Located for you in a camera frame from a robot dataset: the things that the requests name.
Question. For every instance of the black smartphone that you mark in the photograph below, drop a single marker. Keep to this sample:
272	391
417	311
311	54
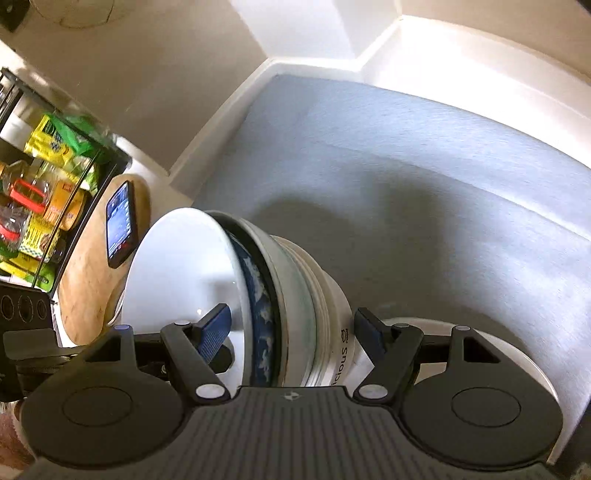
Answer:
121	221

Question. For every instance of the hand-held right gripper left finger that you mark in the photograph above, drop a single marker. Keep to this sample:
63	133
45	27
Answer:
214	332

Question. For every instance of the oil bottle with red label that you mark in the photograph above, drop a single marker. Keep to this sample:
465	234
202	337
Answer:
60	198

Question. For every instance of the green snack packet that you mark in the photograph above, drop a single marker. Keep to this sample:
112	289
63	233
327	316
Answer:
83	131

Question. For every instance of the cream cylindrical ridged bowl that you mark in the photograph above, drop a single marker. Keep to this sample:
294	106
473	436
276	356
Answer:
337	318

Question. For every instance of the oil bottle with yellow label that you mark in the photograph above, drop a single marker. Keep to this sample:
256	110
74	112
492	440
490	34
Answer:
39	235

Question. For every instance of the hanging cleaver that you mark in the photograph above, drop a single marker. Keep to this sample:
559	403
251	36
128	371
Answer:
14	14

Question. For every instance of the person's left hand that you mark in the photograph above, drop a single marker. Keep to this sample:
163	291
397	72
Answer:
11	438

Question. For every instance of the teal swirl glazed bowl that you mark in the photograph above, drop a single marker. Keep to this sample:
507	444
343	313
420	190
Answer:
295	341

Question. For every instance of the large white floral plate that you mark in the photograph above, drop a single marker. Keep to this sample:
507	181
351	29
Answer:
521	364

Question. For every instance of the grey fabric mat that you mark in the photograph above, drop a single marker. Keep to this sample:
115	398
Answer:
415	207

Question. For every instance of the white bowl blue patterned outside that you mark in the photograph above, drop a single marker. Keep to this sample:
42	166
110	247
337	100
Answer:
184	277

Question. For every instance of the wooden cutting board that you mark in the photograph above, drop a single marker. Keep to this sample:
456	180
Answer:
87	277

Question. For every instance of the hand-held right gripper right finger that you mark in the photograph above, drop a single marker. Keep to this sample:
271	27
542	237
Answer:
369	337

